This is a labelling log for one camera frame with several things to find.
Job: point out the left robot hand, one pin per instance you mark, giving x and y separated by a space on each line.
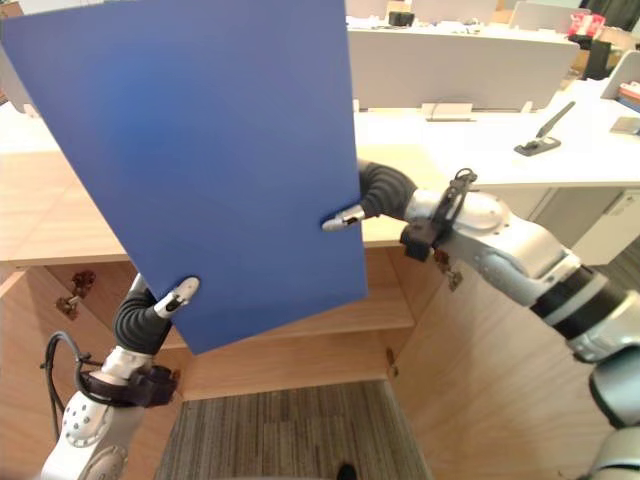
137 325

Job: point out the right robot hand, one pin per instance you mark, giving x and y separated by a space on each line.
387 190

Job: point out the blue folder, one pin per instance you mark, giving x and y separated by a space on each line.
200 165

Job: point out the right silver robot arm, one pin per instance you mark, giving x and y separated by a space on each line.
525 245

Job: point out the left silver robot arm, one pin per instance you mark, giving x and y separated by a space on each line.
85 430

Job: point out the brass cabinet hinge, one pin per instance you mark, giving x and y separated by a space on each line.
391 361
452 277
83 282
66 306

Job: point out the white office desk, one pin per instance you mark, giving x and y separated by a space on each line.
475 150

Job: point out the wooden cabinet door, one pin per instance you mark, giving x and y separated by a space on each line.
500 375
20 400

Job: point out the wooden cabinet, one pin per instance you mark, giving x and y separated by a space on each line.
50 210

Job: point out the black box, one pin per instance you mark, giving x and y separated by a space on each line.
401 19

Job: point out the grey flat item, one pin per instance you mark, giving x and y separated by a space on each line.
625 125

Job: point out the red package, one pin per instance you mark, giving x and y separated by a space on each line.
586 24

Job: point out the white drawer pedestal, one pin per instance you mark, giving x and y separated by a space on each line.
600 220

